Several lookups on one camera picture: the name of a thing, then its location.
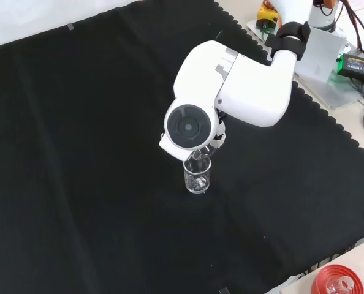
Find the clear empty glass beaker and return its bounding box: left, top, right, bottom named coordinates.
left=183, top=159, right=213, bottom=195

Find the yellow stop button box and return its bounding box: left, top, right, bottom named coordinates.
left=256, top=1, right=282, bottom=32

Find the small clear glass piece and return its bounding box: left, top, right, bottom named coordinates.
left=325, top=275, right=356, bottom=294

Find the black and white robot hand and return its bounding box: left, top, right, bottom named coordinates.
left=207, top=110, right=227, bottom=151

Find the grey metal base plate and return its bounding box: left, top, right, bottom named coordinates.
left=246, top=17, right=364, bottom=110

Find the black bench cloth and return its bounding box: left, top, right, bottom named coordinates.
left=0, top=0, right=364, bottom=294

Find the black power supply box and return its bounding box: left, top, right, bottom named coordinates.
left=336, top=53, right=364, bottom=86

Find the red ribbed round funnel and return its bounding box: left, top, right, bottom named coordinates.
left=310, top=263, right=364, bottom=294

